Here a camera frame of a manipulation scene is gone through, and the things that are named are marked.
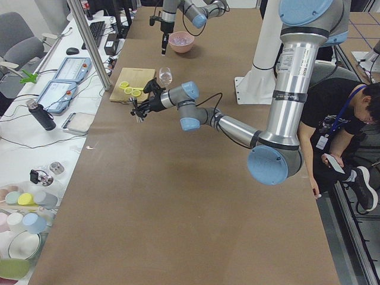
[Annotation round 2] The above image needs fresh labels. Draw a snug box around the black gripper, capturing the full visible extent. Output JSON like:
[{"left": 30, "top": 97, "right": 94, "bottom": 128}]
[
  {"left": 131, "top": 96, "right": 163, "bottom": 116},
  {"left": 160, "top": 21, "right": 174, "bottom": 56}
]

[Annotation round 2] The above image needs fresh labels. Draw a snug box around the steel jigger cup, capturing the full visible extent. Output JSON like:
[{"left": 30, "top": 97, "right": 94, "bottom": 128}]
[{"left": 129, "top": 97, "right": 144, "bottom": 123}]

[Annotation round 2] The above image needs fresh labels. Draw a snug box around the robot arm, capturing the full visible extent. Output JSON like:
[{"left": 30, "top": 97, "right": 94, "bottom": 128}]
[
  {"left": 156, "top": 0, "right": 230, "bottom": 56},
  {"left": 131, "top": 1, "right": 350, "bottom": 185}
]

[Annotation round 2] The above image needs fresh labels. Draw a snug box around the pink bowl of ice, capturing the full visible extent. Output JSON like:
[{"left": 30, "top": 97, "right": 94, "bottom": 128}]
[{"left": 169, "top": 31, "right": 195, "bottom": 53}]

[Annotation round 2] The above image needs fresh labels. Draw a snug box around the clear wine glass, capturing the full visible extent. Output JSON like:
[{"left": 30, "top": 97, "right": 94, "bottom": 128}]
[{"left": 159, "top": 66, "right": 173, "bottom": 88}]

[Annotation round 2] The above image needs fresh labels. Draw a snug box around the middle lemon slice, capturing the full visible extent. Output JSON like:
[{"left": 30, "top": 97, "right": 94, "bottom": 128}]
[{"left": 124, "top": 87, "right": 134, "bottom": 94}]

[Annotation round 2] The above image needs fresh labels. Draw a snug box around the bamboo cutting board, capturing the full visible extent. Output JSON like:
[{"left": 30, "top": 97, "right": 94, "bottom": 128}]
[{"left": 109, "top": 68, "right": 156, "bottom": 103}]

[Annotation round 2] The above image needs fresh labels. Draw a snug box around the far lemon slice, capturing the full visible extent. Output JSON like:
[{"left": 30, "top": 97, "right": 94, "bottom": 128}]
[{"left": 119, "top": 81, "right": 129, "bottom": 90}]

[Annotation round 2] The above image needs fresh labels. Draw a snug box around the silver digital scale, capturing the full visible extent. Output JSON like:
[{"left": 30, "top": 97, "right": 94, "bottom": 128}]
[{"left": 62, "top": 112, "right": 95, "bottom": 135}]

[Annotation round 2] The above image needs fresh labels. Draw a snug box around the black keyboard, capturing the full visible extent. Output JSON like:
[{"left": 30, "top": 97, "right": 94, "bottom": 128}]
[{"left": 89, "top": 21, "right": 106, "bottom": 48}]

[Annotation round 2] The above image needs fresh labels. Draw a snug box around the far blue teach pendant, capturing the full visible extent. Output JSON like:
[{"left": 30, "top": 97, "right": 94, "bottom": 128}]
[{"left": 53, "top": 56, "right": 91, "bottom": 84}]

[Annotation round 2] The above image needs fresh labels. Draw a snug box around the blue teach pendant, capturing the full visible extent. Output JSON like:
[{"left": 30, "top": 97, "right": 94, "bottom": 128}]
[
  {"left": 53, "top": 56, "right": 91, "bottom": 84},
  {"left": 37, "top": 80, "right": 77, "bottom": 115}
]

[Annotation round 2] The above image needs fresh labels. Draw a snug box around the near blue teach pendant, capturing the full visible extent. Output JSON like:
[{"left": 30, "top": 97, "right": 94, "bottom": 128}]
[{"left": 37, "top": 80, "right": 77, "bottom": 115}]

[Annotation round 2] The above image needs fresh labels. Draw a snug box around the black computer mouse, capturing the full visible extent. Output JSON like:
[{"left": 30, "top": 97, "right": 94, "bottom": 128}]
[{"left": 66, "top": 47, "right": 80, "bottom": 55}]

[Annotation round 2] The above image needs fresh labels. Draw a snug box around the black water bottle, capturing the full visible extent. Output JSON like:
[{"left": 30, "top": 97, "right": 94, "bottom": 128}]
[{"left": 26, "top": 99, "right": 56, "bottom": 131}]

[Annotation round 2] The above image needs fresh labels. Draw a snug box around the small steel canister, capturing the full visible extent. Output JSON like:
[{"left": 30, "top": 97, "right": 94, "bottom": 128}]
[{"left": 49, "top": 161, "right": 65, "bottom": 177}]

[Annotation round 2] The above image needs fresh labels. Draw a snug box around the green plastic clamp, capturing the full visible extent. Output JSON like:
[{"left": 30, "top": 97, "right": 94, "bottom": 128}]
[{"left": 20, "top": 69, "right": 39, "bottom": 84}]

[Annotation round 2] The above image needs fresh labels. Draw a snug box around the grey plastic cup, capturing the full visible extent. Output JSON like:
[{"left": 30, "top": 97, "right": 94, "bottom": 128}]
[{"left": 33, "top": 191, "right": 58, "bottom": 208}]

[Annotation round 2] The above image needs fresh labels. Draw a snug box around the grey office chair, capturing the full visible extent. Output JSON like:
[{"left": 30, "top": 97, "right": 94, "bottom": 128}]
[{"left": 1, "top": 12, "right": 64, "bottom": 73}]

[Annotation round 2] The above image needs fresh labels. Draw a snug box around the yellow plastic cup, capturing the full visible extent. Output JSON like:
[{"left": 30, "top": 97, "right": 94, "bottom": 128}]
[{"left": 17, "top": 192, "right": 36, "bottom": 206}]

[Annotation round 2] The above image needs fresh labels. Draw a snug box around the light blue plastic cup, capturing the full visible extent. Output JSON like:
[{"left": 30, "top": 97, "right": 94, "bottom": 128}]
[{"left": 22, "top": 213, "right": 47, "bottom": 234}]

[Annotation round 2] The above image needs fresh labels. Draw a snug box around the green plastic cup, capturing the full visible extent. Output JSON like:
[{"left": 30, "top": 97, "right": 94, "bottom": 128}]
[{"left": 5, "top": 191, "right": 21, "bottom": 205}]

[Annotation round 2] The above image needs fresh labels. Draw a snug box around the person in black shirt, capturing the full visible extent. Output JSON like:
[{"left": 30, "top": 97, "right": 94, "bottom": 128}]
[{"left": 297, "top": 78, "right": 379, "bottom": 211}]

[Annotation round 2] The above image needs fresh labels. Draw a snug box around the lemon slice near handle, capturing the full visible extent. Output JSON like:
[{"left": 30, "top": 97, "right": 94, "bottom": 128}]
[{"left": 131, "top": 90, "right": 141, "bottom": 97}]

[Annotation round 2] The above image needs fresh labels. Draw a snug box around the aluminium frame post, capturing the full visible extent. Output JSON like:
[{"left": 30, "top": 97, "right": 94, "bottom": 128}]
[{"left": 67, "top": 0, "right": 111, "bottom": 91}]

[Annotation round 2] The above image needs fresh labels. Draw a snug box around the white camera mast base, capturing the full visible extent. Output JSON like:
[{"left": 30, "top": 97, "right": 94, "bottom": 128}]
[{"left": 235, "top": 0, "right": 282, "bottom": 105}]

